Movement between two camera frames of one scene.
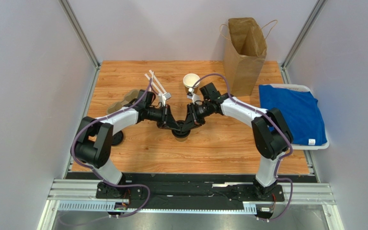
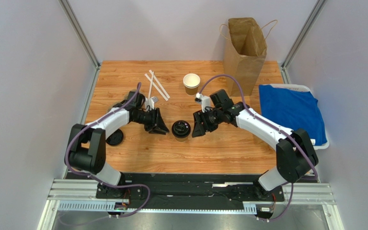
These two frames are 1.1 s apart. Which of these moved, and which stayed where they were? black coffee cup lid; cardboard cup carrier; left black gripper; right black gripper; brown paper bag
Moved: left black gripper; right black gripper
Stayed: black coffee cup lid; brown paper bag; cardboard cup carrier
